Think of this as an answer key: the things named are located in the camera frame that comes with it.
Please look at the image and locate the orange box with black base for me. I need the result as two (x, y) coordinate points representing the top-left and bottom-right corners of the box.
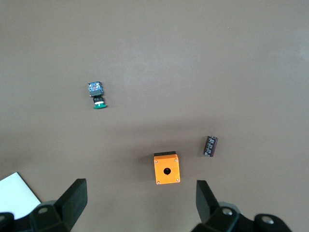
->
(153, 151), (181, 186)

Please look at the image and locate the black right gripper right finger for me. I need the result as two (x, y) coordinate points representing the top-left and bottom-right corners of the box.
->
(192, 180), (256, 232)

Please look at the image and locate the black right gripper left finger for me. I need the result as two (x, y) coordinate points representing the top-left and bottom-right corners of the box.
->
(28, 178), (88, 232)

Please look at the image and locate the dark cylindrical capacitor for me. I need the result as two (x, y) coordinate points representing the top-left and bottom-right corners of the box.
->
(203, 135), (219, 158)

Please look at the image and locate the green push button switch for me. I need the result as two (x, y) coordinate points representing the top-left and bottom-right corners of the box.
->
(87, 81), (109, 110)

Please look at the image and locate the white drawer cabinet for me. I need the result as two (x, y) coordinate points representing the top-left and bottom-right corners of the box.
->
(0, 172), (42, 219)

